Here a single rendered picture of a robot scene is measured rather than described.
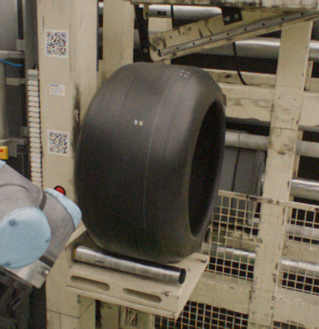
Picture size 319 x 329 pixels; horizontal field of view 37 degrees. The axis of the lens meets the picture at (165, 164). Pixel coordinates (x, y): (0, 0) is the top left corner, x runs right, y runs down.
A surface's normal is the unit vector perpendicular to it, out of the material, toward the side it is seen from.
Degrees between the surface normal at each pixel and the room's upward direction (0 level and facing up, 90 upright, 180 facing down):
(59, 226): 77
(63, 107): 90
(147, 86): 32
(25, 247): 94
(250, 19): 90
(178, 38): 90
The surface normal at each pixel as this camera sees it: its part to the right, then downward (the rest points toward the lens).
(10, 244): 0.53, 0.35
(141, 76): -0.09, -0.76
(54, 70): -0.33, 0.26
